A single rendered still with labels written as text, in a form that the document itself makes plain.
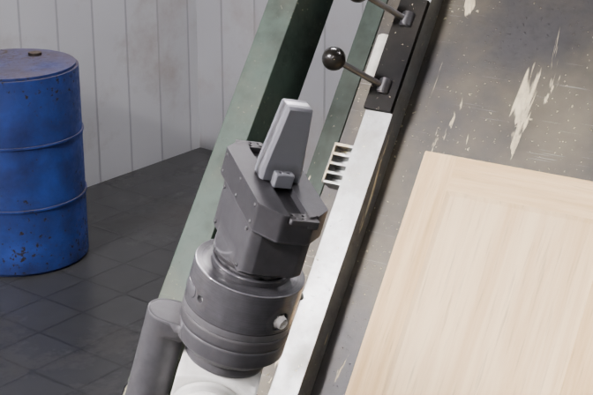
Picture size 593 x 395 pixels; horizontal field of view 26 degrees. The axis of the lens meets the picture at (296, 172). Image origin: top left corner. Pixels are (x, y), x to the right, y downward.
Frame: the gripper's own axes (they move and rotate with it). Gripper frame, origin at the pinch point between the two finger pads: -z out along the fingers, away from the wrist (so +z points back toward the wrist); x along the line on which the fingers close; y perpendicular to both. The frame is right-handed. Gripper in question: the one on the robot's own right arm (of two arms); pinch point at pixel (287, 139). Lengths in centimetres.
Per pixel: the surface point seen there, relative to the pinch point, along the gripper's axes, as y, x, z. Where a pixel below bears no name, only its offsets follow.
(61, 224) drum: 69, 333, 195
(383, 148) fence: 55, 87, 39
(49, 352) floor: 57, 263, 204
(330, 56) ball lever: 44, 92, 27
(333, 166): 50, 92, 45
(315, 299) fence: 45, 75, 60
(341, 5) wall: 187, 406, 118
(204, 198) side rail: 33, 100, 57
